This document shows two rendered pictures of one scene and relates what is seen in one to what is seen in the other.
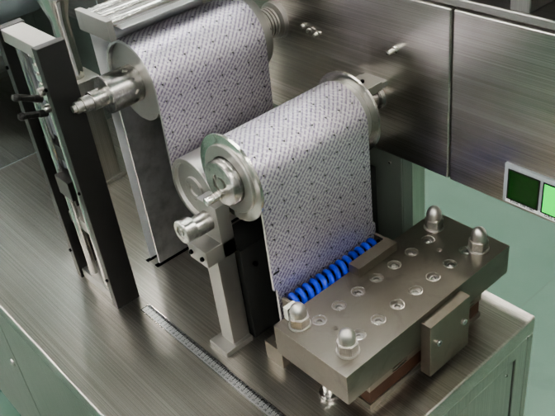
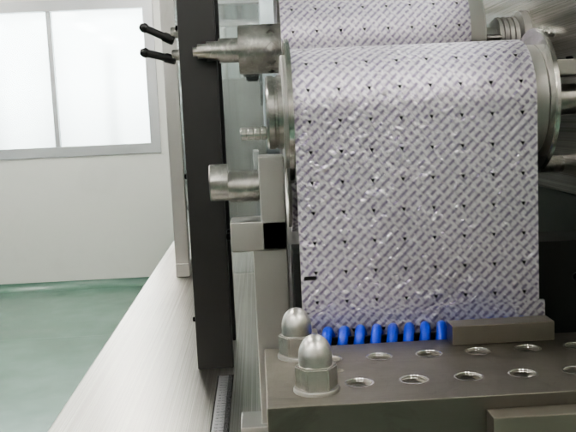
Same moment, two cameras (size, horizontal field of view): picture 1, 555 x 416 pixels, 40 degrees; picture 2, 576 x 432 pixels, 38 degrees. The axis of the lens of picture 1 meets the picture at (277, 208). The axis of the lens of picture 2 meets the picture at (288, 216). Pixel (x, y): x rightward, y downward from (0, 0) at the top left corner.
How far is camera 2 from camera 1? 0.80 m
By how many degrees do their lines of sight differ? 43
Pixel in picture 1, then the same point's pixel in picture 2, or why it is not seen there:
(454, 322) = not seen: outside the picture
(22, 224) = not seen: hidden behind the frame
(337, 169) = (460, 147)
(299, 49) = not seen: hidden behind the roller
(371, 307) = (423, 369)
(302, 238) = (372, 242)
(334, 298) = (385, 351)
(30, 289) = (150, 336)
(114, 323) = (177, 376)
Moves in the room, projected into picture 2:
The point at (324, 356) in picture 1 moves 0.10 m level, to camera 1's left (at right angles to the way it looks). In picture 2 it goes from (277, 384) to (184, 368)
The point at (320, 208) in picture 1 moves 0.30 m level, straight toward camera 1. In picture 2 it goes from (417, 204) to (197, 252)
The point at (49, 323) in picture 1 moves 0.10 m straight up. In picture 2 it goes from (125, 359) to (120, 293)
